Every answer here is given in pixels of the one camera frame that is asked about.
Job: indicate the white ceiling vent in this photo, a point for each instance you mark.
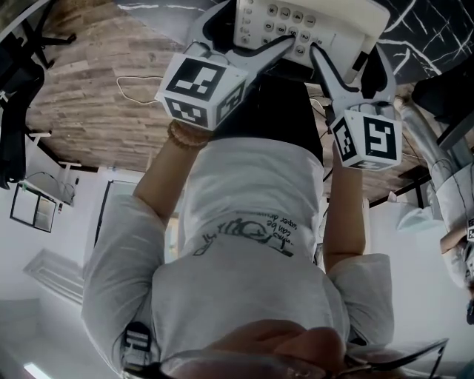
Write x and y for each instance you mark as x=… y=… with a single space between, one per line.
x=52 y=274

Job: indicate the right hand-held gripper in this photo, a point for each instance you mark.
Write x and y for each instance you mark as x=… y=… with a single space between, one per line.
x=377 y=140

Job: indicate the person's eyeglasses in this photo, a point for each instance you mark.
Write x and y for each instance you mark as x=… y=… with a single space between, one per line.
x=144 y=370

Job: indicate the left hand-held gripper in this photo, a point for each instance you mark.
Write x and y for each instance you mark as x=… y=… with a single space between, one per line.
x=196 y=85

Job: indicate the gray printed t-shirt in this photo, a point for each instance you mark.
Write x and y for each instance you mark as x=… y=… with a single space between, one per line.
x=240 y=288

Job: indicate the black marble round table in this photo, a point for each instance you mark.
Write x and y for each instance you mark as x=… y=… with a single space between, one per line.
x=426 y=37

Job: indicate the person's right forearm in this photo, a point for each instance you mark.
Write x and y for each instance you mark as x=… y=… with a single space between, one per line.
x=344 y=207

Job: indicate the person's black trousers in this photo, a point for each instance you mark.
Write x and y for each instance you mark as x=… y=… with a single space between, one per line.
x=285 y=111

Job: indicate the person's face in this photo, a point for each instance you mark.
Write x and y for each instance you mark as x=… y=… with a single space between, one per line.
x=266 y=340

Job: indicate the black framed glass cabinet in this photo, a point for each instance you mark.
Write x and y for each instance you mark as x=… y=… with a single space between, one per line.
x=35 y=209

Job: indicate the person's left forearm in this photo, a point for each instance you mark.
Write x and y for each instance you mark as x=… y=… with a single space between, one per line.
x=163 y=174

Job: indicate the white telephone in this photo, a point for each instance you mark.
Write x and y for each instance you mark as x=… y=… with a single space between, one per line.
x=333 y=22

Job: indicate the clear plastic bag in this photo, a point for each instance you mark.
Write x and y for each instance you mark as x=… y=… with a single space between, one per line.
x=418 y=220

